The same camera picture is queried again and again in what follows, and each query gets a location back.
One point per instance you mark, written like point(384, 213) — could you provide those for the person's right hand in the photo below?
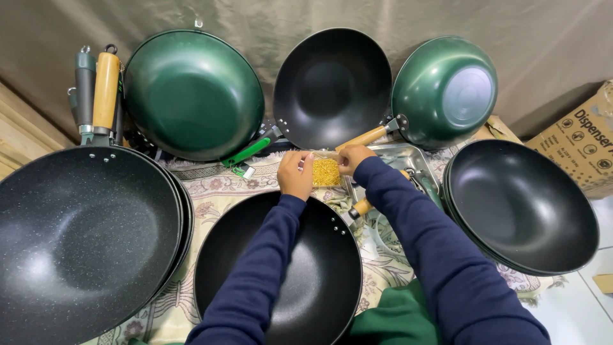
point(357, 157)

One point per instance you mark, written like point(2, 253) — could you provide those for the person's left hand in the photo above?
point(293, 177)

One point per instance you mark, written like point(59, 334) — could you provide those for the person's right fingers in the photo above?
point(344, 162)

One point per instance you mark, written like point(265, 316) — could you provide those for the person's left fingers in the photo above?
point(298, 156)

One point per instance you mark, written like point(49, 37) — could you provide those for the clear bag of gold screws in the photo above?
point(326, 171)

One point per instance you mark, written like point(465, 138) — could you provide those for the metal tray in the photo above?
point(400, 159)

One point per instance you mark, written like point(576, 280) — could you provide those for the green white hang tag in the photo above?
point(243, 171)

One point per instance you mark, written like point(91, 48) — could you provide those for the floral patterned cloth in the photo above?
point(215, 187)

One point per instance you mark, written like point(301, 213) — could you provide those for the beige backdrop cloth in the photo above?
point(239, 19)

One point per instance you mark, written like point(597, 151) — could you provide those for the black wok rim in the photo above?
point(474, 242)

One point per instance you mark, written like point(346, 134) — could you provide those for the green garment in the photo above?
point(397, 318)

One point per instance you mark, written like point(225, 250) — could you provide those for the brown cardboard box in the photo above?
point(577, 141)

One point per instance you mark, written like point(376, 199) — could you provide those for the wooden planks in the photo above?
point(21, 129)

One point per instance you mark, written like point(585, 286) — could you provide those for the small cardboard piece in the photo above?
point(604, 283)

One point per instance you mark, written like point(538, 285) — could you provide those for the metal wall hook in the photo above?
point(198, 23)

